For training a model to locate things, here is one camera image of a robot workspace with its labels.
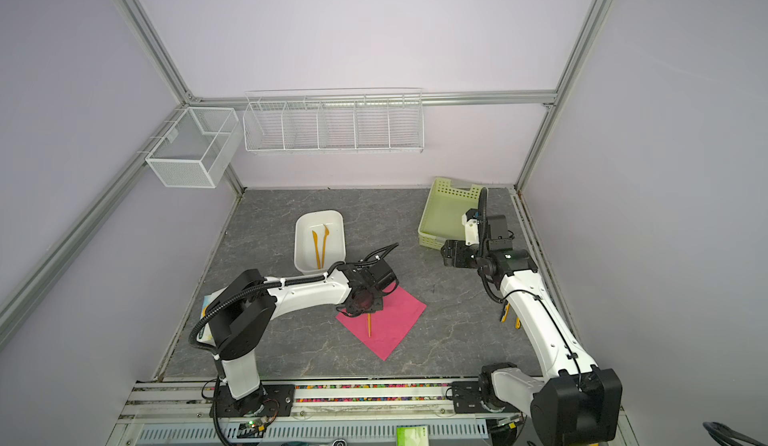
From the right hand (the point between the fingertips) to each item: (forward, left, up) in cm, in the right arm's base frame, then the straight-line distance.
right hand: (458, 252), depth 81 cm
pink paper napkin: (-14, +19, -17) cm, 29 cm away
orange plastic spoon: (-14, +25, -16) cm, 33 cm away
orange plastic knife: (+17, +46, -17) cm, 52 cm away
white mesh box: (+34, +82, +10) cm, 89 cm away
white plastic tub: (+16, +45, -17) cm, 51 cm away
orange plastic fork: (+18, +42, -16) cm, 49 cm away
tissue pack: (-19, +68, -11) cm, 72 cm away
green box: (-40, +13, -15) cm, 44 cm away
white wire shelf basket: (+52, +24, +8) cm, 57 cm away
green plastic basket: (+29, 0, -21) cm, 35 cm away
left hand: (-10, +24, -16) cm, 31 cm away
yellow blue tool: (-11, -15, -17) cm, 25 cm away
